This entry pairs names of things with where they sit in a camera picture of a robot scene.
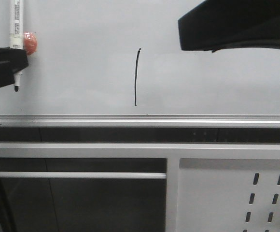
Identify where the white whiteboard marker pen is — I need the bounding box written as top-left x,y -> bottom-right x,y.
9,0 -> 26,92

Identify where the red round magnet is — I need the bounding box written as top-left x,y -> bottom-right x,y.
23,32 -> 38,56

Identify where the white whiteboard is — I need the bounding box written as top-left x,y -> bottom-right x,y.
0,0 -> 280,128

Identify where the black marker line stroke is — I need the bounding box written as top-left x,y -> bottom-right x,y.
134,48 -> 141,106

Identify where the white perforated pegboard panel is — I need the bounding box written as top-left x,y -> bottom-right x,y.
177,159 -> 280,232

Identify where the white horizontal rail bar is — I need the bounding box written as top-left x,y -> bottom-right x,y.
0,172 -> 167,179

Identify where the grey metal stand frame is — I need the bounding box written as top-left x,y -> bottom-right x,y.
0,143 -> 280,232

